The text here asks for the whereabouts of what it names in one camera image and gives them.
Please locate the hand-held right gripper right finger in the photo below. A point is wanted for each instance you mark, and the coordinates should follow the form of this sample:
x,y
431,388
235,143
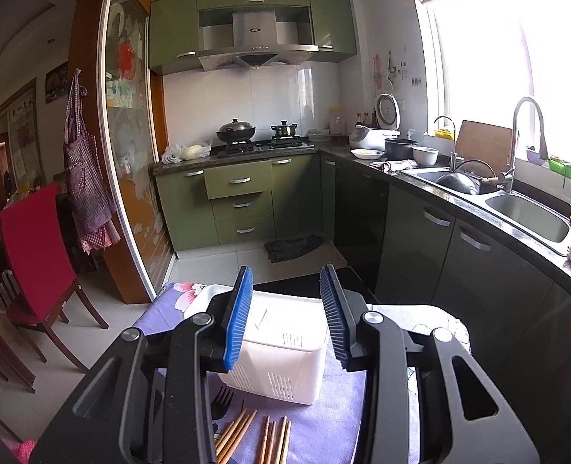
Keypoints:
x,y
336,324

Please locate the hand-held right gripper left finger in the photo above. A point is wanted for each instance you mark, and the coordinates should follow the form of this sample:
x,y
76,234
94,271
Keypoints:
x,y
237,319

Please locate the white plastic utensil holder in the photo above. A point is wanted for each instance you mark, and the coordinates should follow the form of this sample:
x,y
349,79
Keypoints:
x,y
285,348

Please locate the bunch of wooden chopsticks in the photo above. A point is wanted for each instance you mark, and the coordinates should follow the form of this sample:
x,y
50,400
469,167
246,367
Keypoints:
x,y
273,440

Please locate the black fork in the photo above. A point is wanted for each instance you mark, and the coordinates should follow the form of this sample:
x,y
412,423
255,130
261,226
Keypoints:
x,y
223,403

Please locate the dark cloth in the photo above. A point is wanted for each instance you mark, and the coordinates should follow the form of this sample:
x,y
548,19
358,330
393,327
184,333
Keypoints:
x,y
292,249

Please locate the purple floral tablecloth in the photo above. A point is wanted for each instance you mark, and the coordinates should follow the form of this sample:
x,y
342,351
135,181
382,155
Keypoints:
x,y
333,425

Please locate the green base cabinets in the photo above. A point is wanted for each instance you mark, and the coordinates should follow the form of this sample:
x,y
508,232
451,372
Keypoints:
x,y
295,193

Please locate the open green drawer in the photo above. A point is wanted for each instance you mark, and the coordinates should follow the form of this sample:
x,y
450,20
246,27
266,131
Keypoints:
x,y
237,179

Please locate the dark base cabinets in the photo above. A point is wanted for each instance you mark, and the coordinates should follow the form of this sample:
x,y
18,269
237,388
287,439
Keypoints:
x,y
483,299

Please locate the dishcloth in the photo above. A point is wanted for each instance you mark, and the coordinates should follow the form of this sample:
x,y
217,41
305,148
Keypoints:
x,y
391,165

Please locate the white plate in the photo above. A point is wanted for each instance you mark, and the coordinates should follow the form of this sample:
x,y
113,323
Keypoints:
x,y
366,154

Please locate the bag of white food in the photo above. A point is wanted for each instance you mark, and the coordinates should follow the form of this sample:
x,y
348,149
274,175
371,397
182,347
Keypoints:
x,y
196,151

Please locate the black gas stove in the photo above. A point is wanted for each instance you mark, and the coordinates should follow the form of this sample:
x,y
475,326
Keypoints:
x,y
261,147

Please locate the white plastic bag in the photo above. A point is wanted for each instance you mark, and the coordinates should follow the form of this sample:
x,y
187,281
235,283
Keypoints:
x,y
171,155

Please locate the black inner pot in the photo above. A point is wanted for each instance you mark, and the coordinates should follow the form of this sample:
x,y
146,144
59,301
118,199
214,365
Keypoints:
x,y
400,151

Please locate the dark wok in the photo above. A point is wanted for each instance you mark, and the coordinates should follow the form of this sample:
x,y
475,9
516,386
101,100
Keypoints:
x,y
459,183

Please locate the black wok with lid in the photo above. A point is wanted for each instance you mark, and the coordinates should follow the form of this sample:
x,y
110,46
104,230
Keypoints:
x,y
236,130

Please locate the white rice cooker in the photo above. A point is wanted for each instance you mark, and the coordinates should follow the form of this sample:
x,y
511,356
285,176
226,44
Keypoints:
x,y
367,138

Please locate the white bowl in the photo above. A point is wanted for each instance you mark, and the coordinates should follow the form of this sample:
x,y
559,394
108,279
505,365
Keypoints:
x,y
425,156

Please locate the steel pot with lid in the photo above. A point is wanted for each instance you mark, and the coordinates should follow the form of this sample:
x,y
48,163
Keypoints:
x,y
284,130

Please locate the sliding glass door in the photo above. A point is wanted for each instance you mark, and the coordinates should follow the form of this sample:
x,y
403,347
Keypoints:
x,y
126,154

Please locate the cooking oil bottle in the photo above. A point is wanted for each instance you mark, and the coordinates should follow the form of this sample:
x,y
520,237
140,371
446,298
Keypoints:
x,y
337,123

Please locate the checkered apron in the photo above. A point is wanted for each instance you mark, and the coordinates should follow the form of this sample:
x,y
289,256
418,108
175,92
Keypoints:
x,y
87,179

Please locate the small steel faucet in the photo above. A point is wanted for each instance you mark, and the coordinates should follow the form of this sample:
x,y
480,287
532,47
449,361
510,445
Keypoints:
x,y
453,154

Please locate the red cushioned chair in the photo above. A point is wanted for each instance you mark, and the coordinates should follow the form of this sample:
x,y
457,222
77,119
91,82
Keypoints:
x,y
34,241

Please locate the steel double sink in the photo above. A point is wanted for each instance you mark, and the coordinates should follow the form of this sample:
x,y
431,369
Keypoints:
x,y
527,217

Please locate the wooden cutting board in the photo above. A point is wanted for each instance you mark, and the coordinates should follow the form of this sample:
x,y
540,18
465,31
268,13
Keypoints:
x,y
486,145

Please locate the pink clothing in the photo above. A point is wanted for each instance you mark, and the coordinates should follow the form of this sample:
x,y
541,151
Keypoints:
x,y
22,452

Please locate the purple bowl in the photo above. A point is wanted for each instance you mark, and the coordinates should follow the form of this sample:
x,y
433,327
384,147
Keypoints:
x,y
536,155

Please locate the tall steel faucet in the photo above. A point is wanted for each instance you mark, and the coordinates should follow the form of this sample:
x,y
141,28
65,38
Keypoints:
x,y
515,130

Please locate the green plastic containers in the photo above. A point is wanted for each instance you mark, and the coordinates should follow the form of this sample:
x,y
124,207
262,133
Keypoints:
x,y
563,169

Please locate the steel range hood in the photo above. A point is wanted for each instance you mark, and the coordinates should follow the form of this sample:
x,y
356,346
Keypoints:
x,y
254,34

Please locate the window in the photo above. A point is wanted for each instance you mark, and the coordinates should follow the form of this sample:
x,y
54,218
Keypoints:
x,y
507,58

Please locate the wall poster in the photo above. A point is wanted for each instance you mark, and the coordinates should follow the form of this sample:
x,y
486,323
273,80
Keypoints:
x,y
24,145

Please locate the green wall cabinets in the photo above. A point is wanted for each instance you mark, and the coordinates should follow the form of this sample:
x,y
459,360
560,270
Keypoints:
x,y
174,24

